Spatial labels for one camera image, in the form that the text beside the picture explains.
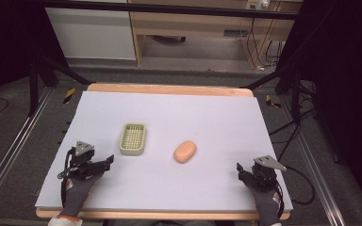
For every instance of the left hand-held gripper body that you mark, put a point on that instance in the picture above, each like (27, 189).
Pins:
(81, 163)

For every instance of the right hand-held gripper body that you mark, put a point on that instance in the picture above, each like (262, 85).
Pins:
(264, 175)

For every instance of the person's right hand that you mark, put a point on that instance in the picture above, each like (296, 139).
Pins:
(267, 204)

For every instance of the person's left hand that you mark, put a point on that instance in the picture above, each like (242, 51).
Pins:
(75, 194)

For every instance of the pale green soap dish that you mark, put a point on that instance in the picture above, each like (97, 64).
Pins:
(133, 139)

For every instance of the orange soap bar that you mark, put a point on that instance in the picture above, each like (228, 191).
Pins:
(185, 152)

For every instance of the black and yellow tape marker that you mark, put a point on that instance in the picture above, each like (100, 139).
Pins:
(272, 102)
(69, 95)

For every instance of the white table cover sheet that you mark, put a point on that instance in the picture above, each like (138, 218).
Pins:
(176, 185)

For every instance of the black stand leg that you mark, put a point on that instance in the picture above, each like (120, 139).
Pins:
(48, 75)
(283, 78)

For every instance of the black curtain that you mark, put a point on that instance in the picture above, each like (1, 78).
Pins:
(9, 40)
(345, 94)

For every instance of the white cabinet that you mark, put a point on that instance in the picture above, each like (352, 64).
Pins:
(91, 34)

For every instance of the wooden desk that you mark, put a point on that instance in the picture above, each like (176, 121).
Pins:
(194, 22)

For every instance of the white power strip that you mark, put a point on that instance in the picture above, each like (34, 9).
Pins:
(257, 4)

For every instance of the metal floor rail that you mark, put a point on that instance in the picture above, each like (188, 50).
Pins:
(12, 150)
(315, 175)

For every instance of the black frame crossbar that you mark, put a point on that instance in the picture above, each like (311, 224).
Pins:
(169, 8)

